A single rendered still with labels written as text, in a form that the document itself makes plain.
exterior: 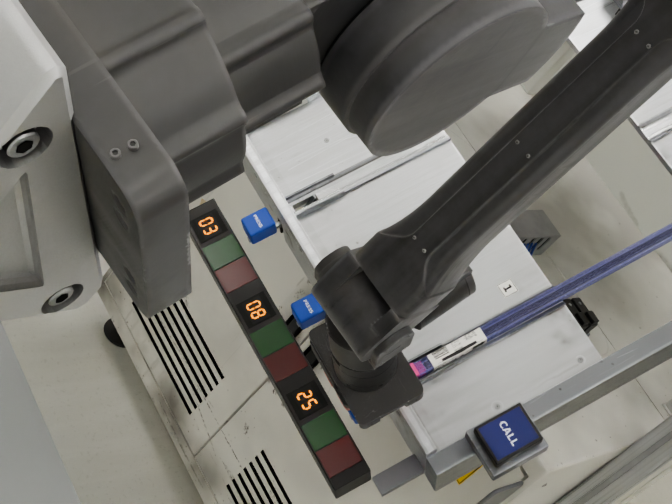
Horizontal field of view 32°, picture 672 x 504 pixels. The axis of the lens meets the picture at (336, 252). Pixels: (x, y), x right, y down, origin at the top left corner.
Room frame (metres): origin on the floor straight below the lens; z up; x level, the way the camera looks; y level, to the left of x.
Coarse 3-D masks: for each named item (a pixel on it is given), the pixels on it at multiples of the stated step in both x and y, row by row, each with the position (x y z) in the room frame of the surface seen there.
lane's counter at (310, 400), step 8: (312, 384) 0.92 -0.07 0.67; (296, 392) 0.91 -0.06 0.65; (304, 392) 0.91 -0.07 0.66; (312, 392) 0.92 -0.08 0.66; (320, 392) 0.92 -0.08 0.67; (296, 400) 0.90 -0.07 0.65; (304, 400) 0.91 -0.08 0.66; (312, 400) 0.91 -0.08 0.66; (320, 400) 0.91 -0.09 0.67; (296, 408) 0.90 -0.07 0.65; (304, 408) 0.90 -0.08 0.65; (312, 408) 0.90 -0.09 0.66; (320, 408) 0.91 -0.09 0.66; (304, 416) 0.90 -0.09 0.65
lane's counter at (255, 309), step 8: (256, 296) 0.97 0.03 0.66; (264, 296) 0.97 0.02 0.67; (240, 304) 0.96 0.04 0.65; (248, 304) 0.96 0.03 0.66; (256, 304) 0.96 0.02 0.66; (264, 304) 0.97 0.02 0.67; (240, 312) 0.95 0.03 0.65; (248, 312) 0.96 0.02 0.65; (256, 312) 0.96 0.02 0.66; (264, 312) 0.96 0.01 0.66; (272, 312) 0.96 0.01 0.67; (248, 320) 0.95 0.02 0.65; (256, 320) 0.95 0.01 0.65; (264, 320) 0.95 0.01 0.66; (248, 328) 0.94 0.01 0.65
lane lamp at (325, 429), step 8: (320, 416) 0.90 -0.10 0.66; (328, 416) 0.90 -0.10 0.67; (336, 416) 0.91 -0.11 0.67; (304, 424) 0.89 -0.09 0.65; (312, 424) 0.89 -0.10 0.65; (320, 424) 0.89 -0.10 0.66; (328, 424) 0.90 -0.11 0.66; (336, 424) 0.90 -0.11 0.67; (304, 432) 0.88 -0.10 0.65; (312, 432) 0.89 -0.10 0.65; (320, 432) 0.89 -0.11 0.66; (328, 432) 0.89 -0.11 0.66; (336, 432) 0.89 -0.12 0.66; (344, 432) 0.90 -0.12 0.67; (312, 440) 0.88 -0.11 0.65; (320, 440) 0.88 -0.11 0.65; (328, 440) 0.89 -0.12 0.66; (320, 448) 0.88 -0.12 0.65
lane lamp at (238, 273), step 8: (232, 264) 0.99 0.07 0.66; (240, 264) 0.99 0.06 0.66; (248, 264) 0.99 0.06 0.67; (216, 272) 0.98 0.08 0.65; (224, 272) 0.98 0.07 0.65; (232, 272) 0.98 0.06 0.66; (240, 272) 0.98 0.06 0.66; (248, 272) 0.99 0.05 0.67; (224, 280) 0.97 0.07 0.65; (232, 280) 0.97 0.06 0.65; (240, 280) 0.98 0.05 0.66; (248, 280) 0.98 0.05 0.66; (224, 288) 0.97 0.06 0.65; (232, 288) 0.97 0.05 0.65
